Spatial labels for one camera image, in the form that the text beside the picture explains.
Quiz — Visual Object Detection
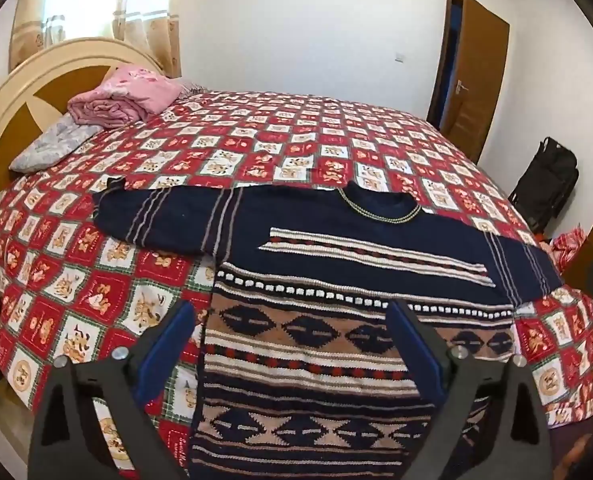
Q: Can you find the red plaid cloth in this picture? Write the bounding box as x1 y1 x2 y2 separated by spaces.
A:
539 225 589 273

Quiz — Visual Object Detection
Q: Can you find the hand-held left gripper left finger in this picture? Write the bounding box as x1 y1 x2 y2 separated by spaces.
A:
26 300 197 480

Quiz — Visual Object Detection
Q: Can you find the beige patterned curtain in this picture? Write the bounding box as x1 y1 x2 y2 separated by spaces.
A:
9 0 182 78

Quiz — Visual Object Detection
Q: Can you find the grey floral pillow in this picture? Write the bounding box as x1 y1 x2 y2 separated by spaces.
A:
9 112 104 173

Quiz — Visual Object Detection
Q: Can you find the folded pink quilt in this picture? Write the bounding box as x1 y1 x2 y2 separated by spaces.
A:
68 66 183 130

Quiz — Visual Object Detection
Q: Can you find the cream wooden headboard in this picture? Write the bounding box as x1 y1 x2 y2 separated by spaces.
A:
0 37 164 231

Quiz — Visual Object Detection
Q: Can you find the red printed bed blanket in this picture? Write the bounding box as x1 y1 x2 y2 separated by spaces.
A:
0 87 593 476

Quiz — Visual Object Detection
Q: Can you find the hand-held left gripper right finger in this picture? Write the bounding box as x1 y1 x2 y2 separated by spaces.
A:
386 300 552 480

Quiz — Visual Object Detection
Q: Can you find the navy patterned knit sweater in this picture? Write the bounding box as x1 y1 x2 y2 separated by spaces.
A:
92 177 564 480

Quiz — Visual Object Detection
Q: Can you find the brown wooden door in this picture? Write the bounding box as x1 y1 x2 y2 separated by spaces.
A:
443 0 511 166

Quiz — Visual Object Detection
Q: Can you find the pink striped pillow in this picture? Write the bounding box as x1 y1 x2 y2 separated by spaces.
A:
174 76 212 95

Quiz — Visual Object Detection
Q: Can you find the black luggage bag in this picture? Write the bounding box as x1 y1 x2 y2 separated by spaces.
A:
507 136 579 231

